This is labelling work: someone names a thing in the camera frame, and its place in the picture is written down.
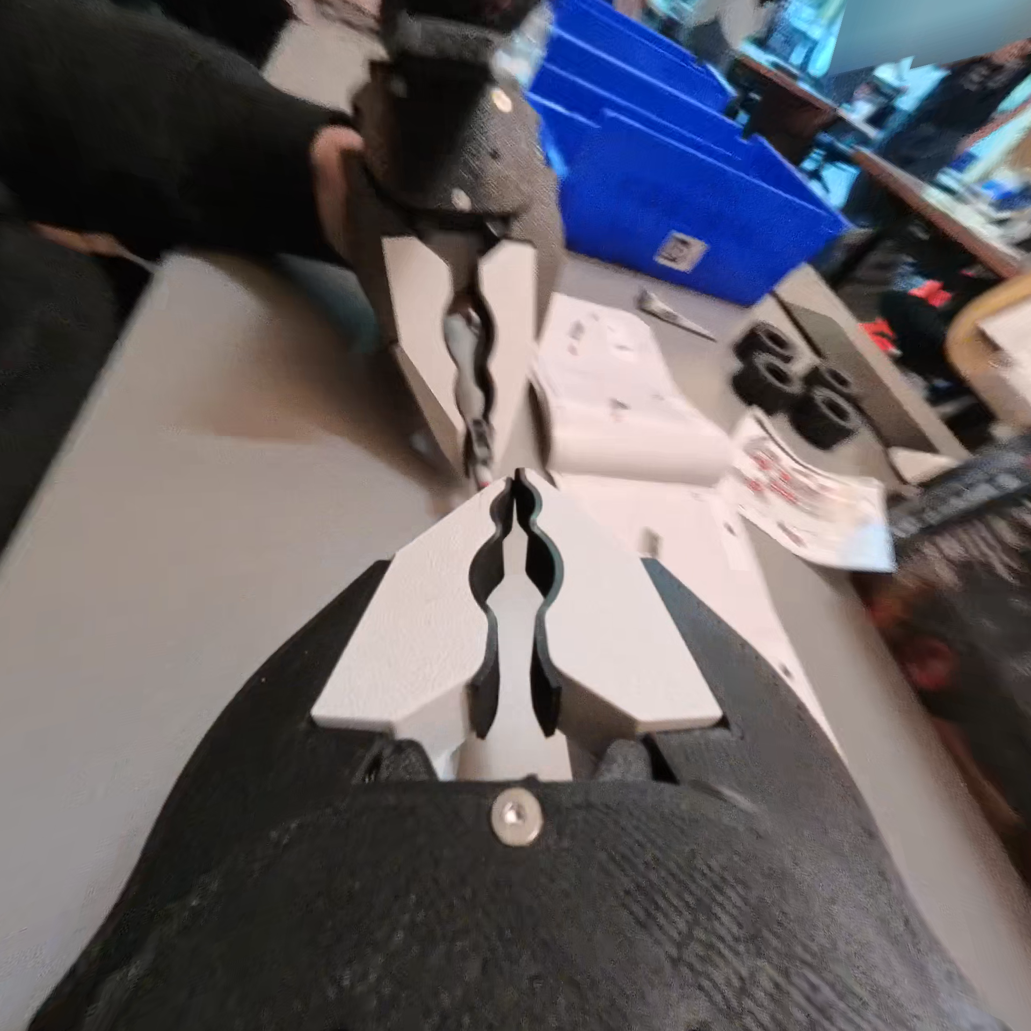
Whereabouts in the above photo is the grey desk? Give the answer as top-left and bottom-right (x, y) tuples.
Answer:
(0, 242), (1031, 1031)

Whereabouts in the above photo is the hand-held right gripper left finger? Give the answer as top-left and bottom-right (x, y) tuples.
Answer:
(310, 475), (517, 782)

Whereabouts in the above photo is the blue bin with tag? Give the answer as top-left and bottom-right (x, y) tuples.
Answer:
(556, 108), (852, 307)

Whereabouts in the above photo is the open instruction booklet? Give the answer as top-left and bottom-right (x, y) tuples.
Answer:
(527, 292), (810, 645)

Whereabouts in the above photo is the tan chair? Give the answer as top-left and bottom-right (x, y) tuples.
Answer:
(945, 272), (1031, 430)

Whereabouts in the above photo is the blue plastic bin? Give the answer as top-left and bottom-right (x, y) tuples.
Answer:
(527, 64), (766, 162)
(546, 28), (732, 114)
(551, 0), (702, 66)

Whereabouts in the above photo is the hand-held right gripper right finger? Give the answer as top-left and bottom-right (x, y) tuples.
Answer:
(515, 467), (723, 781)

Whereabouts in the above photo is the person's left forearm black sleeve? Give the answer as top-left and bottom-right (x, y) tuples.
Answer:
(0, 0), (355, 267)

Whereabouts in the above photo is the person's left hand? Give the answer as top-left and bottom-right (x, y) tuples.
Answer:
(310, 123), (366, 260)

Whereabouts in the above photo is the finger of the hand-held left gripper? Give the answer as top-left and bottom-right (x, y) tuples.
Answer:
(382, 232), (478, 482)
(471, 238), (550, 470)

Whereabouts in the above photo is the red and grey sticker sheet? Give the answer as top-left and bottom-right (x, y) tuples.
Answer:
(719, 409), (897, 575)

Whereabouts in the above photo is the brown background table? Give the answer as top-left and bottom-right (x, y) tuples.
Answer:
(852, 149), (1031, 280)

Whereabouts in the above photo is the grey toy beam piece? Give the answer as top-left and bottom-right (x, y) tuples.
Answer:
(443, 313), (497, 489)

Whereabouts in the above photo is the grey wedge brick separator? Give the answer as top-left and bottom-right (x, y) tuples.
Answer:
(636, 287), (717, 342)

